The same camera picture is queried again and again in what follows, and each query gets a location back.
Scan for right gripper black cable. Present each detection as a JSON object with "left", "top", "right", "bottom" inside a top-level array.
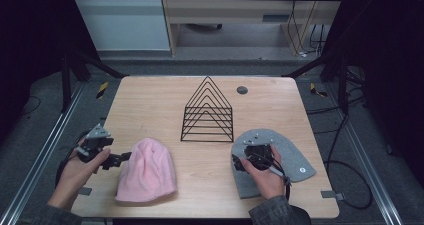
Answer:
[{"left": 264, "top": 160, "right": 292, "bottom": 201}]

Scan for black floor cable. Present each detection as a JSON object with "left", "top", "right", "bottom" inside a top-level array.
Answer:
[{"left": 305, "top": 94, "right": 374, "bottom": 210}]

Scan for black metal stand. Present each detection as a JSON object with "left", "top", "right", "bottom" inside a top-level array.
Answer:
[
  {"left": 281, "top": 49, "right": 350, "bottom": 115},
  {"left": 60, "top": 46, "right": 129, "bottom": 114}
]

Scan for aluminium frame rail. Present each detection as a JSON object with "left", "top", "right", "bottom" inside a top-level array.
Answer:
[
  {"left": 323, "top": 81, "right": 405, "bottom": 225},
  {"left": 0, "top": 80, "right": 87, "bottom": 225}
]

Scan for person's right hand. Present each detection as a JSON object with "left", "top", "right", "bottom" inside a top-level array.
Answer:
[{"left": 240, "top": 144, "right": 288, "bottom": 201}]

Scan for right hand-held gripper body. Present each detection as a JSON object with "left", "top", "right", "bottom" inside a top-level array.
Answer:
[{"left": 242, "top": 130, "right": 277, "bottom": 172}]

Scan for pink fleece hat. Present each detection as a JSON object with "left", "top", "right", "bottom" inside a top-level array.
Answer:
[{"left": 114, "top": 137, "right": 178, "bottom": 204}]

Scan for black curtain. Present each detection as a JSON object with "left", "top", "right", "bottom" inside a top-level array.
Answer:
[
  {"left": 0, "top": 0, "right": 101, "bottom": 146},
  {"left": 321, "top": 0, "right": 424, "bottom": 179}
]

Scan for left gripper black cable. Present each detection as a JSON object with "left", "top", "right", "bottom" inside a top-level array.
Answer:
[{"left": 54, "top": 136, "right": 88, "bottom": 188}]

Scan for hanging desk cables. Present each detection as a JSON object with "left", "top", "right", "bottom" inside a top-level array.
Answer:
[{"left": 287, "top": 0, "right": 327, "bottom": 58}]

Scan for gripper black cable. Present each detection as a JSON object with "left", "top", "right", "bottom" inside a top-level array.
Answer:
[
  {"left": 264, "top": 160, "right": 292, "bottom": 201},
  {"left": 54, "top": 136, "right": 88, "bottom": 188}
]

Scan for grey felt hat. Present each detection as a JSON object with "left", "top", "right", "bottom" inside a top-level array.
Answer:
[{"left": 230, "top": 128, "right": 317, "bottom": 200}]

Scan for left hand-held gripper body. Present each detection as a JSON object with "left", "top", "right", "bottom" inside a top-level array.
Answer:
[{"left": 75, "top": 123, "right": 115, "bottom": 163}]

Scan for person's left hand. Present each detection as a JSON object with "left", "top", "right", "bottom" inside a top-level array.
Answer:
[{"left": 49, "top": 147, "right": 112, "bottom": 210}]

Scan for white cabinet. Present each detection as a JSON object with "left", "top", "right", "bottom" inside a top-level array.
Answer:
[{"left": 67, "top": 0, "right": 172, "bottom": 52}]

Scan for black wire rack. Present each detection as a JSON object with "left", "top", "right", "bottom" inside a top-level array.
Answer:
[{"left": 180, "top": 75, "right": 235, "bottom": 143}]

